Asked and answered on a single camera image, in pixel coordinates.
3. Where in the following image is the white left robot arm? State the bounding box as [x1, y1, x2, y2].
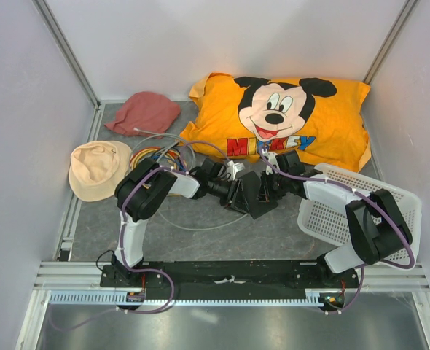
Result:
[112, 158, 245, 287]

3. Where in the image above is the peach bucket hat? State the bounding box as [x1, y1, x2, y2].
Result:
[69, 141, 131, 202]

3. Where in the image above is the grey slotted cable duct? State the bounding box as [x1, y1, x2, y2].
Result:
[50, 290, 324, 307]

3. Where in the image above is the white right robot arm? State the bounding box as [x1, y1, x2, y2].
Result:
[259, 149, 421, 287]

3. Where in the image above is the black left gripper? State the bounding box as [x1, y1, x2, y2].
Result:
[208, 178, 251, 215]

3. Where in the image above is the blue ethernet cable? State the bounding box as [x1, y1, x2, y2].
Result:
[152, 149, 181, 167]

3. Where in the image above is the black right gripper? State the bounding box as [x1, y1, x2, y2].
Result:
[257, 169, 289, 203]

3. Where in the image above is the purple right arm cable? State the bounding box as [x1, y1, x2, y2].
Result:
[257, 145, 416, 316]

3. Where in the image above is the black network switch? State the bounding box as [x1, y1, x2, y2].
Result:
[232, 171, 278, 219]

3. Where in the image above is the red ethernet cable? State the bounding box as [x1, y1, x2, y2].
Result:
[130, 147, 165, 165]

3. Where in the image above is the grey ethernet cable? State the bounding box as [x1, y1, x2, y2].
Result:
[129, 127, 251, 231]

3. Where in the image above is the yellow ethernet cable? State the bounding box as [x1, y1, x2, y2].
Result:
[129, 147, 187, 172]

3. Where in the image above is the white plastic basket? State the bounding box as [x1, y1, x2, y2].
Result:
[297, 163, 422, 273]

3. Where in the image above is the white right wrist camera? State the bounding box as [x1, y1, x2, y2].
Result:
[264, 151, 278, 174]

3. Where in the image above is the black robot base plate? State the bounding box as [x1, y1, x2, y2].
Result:
[100, 260, 359, 298]

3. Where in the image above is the red cloth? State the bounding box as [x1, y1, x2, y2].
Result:
[104, 91, 181, 136]

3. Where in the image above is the orange Mickey Mouse pillow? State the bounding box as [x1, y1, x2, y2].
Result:
[180, 72, 372, 172]

